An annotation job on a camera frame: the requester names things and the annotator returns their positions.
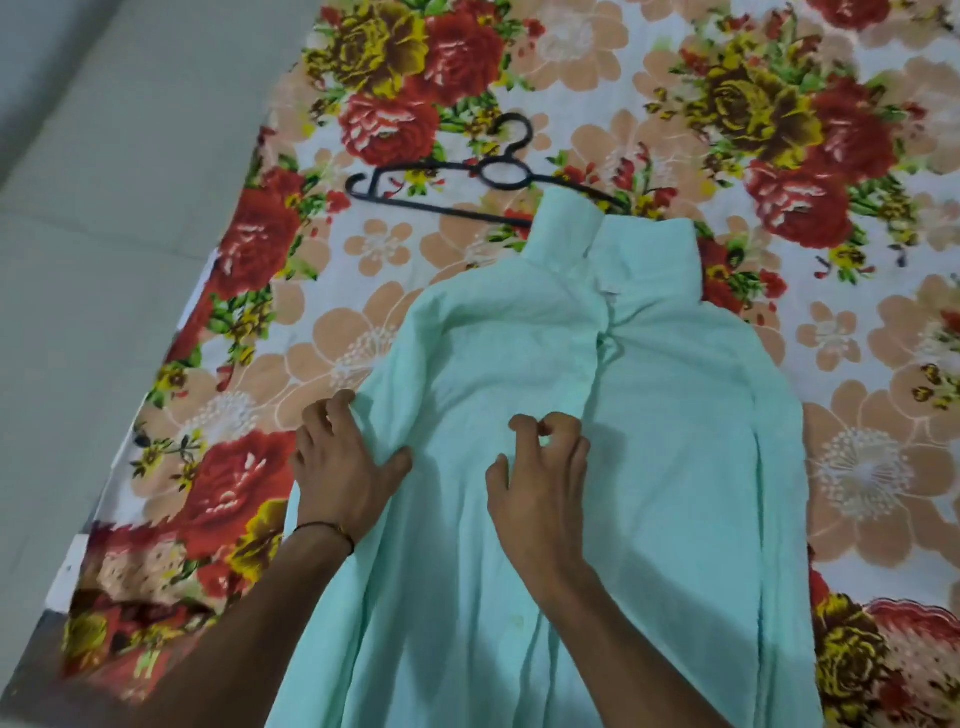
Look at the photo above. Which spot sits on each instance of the person's right hand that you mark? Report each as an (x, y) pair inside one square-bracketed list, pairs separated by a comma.
[(540, 517)]

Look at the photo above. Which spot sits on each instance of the person's left hand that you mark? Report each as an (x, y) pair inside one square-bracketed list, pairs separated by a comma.
[(334, 480)]

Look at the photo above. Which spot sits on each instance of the person's right thumb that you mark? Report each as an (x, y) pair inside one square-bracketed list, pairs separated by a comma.
[(498, 481)]

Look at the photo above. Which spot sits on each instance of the person's left thumb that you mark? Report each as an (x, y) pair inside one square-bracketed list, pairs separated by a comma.
[(393, 466)]

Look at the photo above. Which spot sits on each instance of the mint green shirt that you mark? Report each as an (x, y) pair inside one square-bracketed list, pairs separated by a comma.
[(675, 450)]

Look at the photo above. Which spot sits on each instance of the person's left forearm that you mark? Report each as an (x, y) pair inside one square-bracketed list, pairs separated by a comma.
[(247, 637)]

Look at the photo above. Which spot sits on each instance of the person's right forearm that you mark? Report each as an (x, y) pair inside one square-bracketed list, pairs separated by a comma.
[(622, 660)]

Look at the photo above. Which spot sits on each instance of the black thread wrist band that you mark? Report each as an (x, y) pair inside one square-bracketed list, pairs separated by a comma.
[(330, 526)]

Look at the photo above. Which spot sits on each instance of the black plastic clothes hanger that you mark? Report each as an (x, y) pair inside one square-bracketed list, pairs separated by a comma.
[(442, 211)]

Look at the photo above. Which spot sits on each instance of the floral bed sheet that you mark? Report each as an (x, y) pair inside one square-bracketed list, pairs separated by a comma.
[(825, 337)]

